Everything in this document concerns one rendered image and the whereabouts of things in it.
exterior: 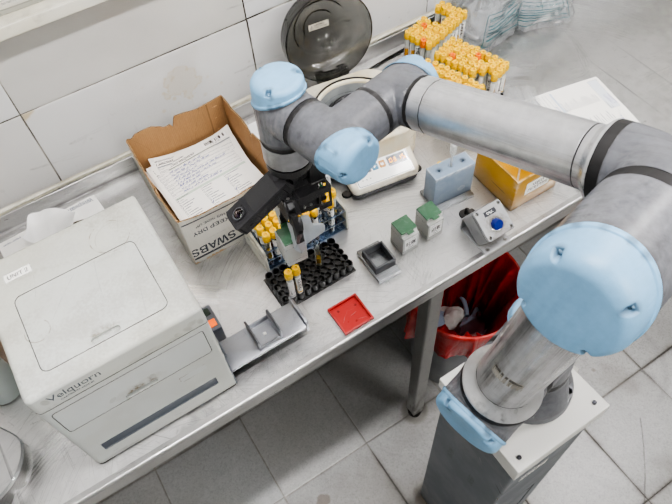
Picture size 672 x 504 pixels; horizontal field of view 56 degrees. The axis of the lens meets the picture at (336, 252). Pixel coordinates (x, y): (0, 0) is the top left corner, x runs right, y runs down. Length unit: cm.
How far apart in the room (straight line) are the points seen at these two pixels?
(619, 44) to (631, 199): 134
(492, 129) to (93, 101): 95
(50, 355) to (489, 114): 70
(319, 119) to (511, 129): 24
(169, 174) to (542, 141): 95
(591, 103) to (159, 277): 114
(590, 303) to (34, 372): 76
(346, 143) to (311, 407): 145
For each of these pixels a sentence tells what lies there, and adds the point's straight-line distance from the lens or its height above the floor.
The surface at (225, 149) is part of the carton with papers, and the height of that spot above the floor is 94.
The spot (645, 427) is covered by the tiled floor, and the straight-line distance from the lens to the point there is 228.
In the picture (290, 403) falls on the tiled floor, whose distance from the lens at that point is 216.
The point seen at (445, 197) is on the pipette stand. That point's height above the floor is 90.
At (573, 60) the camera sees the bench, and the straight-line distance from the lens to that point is 185.
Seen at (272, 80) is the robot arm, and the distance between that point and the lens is 86.
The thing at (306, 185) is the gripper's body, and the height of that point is 123.
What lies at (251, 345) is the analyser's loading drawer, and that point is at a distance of 123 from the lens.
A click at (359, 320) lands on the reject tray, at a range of 127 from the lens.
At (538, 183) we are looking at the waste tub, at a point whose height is 93.
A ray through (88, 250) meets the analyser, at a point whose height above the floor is 118.
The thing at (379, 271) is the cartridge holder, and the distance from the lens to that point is 131.
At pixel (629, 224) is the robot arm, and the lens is 60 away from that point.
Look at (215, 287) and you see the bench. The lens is 135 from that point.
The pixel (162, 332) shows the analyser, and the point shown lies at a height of 117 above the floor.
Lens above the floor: 200
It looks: 56 degrees down
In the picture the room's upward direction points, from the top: 5 degrees counter-clockwise
